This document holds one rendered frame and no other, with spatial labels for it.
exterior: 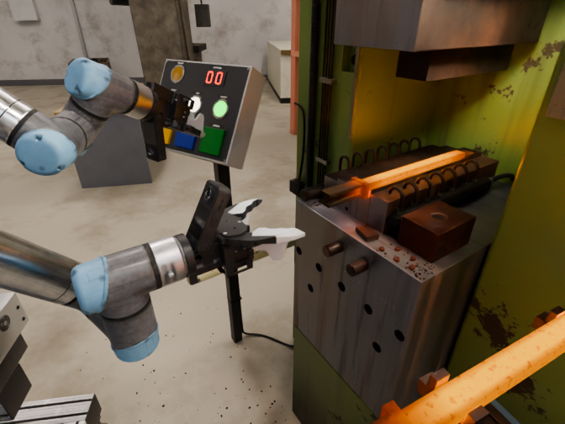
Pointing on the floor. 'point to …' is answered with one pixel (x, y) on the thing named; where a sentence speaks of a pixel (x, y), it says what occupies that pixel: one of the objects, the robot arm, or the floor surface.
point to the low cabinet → (279, 69)
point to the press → (165, 33)
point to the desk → (115, 155)
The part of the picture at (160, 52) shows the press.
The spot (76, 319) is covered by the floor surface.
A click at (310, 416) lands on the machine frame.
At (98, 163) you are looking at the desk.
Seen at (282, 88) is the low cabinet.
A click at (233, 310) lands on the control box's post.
